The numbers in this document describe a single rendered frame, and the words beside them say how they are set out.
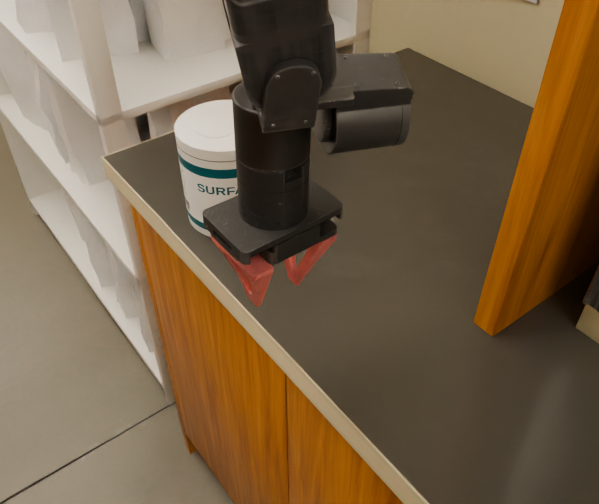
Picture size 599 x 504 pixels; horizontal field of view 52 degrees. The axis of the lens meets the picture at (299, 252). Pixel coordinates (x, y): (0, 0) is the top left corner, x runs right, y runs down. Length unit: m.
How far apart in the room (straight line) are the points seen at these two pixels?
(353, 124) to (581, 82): 0.22
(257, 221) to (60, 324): 1.69
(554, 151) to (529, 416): 0.28
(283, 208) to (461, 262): 0.42
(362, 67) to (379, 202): 0.50
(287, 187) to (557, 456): 0.40
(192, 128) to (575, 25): 0.47
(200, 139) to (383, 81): 0.39
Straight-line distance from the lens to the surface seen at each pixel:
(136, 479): 1.75
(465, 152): 1.08
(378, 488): 0.79
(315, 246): 0.53
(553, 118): 0.60
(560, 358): 0.78
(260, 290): 0.53
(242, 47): 0.37
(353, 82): 0.44
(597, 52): 0.59
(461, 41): 1.36
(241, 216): 0.50
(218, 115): 0.85
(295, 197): 0.48
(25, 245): 2.48
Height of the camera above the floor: 1.51
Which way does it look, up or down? 42 degrees down
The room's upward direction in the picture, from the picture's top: straight up
